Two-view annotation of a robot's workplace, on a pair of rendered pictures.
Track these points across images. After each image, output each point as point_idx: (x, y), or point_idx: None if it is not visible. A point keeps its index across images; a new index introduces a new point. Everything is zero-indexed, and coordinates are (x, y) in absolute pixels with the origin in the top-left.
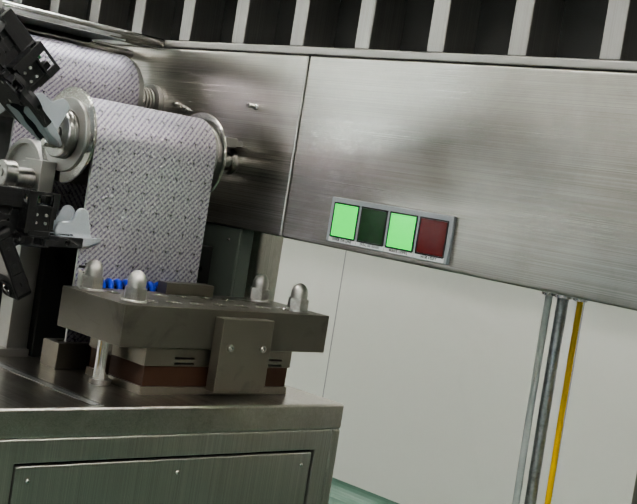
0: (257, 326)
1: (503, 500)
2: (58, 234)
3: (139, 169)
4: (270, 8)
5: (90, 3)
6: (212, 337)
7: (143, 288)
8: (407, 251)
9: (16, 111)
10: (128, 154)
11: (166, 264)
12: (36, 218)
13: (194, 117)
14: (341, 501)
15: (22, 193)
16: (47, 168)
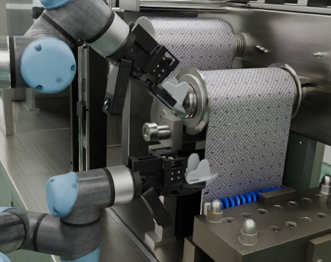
0: None
1: None
2: (188, 182)
3: (241, 120)
4: None
5: None
6: (305, 253)
7: (254, 234)
8: None
9: (151, 93)
10: (233, 112)
11: (262, 175)
12: (172, 175)
13: (276, 68)
14: (322, 171)
15: (160, 161)
16: (177, 125)
